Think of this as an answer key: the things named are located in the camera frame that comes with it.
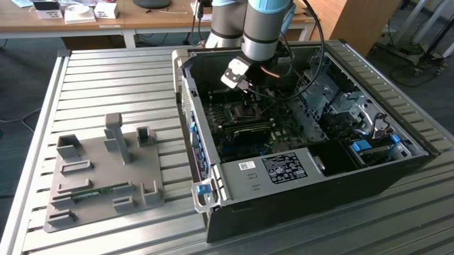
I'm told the white round-topped box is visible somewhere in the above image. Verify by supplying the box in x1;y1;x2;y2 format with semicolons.
63;4;96;25

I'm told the green motherboard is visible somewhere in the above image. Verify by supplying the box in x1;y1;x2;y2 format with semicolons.
203;90;310;163

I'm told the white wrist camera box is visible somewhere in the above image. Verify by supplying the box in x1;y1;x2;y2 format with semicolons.
220;57;251;90

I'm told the metal socket cover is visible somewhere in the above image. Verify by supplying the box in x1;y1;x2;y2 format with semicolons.
229;103;263;121

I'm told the blue disk carrier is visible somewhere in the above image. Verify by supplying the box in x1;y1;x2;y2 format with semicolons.
350;140;372;154

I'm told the black graphics card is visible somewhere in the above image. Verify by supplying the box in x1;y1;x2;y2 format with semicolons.
232;126;272;146

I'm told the white printed box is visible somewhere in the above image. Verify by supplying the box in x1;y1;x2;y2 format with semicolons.
36;9;64;20
93;2;120;20

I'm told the grey parts rack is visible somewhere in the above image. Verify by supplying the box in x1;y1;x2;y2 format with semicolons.
41;113;167;234

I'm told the CPU socket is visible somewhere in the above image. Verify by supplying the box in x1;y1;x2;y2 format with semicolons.
228;102;263;122

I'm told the metal drive cage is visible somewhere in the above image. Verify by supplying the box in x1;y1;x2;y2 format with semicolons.
288;49;370;143

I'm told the black equipment base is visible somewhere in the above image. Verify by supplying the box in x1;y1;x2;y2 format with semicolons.
368;39;452;71

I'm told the small cardboard box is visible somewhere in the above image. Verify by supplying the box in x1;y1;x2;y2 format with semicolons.
189;0;213;22

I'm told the black PC case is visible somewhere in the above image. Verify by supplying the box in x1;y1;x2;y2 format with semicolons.
172;39;454;244

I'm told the green RAM stick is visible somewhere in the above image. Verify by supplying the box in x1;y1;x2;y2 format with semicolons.
71;185;116;199

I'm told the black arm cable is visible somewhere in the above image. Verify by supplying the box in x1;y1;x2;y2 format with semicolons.
247;0;326;101

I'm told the black display stand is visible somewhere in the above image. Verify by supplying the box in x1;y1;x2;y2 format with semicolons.
32;1;60;11

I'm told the grey power supply unit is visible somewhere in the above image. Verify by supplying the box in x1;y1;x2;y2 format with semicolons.
211;148;326;207

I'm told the wooden cabinet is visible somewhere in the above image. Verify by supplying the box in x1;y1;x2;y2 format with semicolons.
310;0;403;58

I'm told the grey round object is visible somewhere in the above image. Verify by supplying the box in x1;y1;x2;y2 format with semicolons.
133;0;172;9

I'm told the wooden desk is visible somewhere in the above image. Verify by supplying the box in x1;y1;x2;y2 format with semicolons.
121;0;322;48
0;0;125;50

